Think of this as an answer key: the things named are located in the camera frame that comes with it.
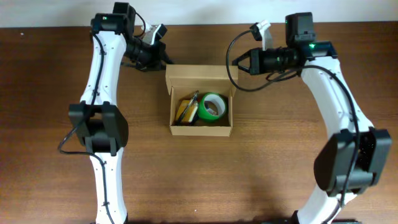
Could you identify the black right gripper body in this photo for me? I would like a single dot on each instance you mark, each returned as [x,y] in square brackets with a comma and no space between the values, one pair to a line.
[254,61]

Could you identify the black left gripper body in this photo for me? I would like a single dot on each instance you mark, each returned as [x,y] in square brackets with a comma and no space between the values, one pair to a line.
[158,56]

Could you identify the brown cardboard box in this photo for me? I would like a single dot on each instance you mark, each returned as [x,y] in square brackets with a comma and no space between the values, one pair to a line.
[183,81]

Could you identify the black pen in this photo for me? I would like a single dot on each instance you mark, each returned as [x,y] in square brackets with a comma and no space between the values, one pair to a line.
[192,100]

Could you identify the green tape roll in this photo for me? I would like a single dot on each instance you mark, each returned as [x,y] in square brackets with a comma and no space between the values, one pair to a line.
[217,100]

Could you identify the small blue white box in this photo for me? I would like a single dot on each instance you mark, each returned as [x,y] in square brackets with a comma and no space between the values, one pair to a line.
[211,109]

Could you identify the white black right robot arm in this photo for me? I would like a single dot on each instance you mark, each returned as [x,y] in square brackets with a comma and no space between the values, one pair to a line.
[355,154]

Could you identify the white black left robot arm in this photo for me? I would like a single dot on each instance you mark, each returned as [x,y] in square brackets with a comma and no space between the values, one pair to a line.
[97,121]

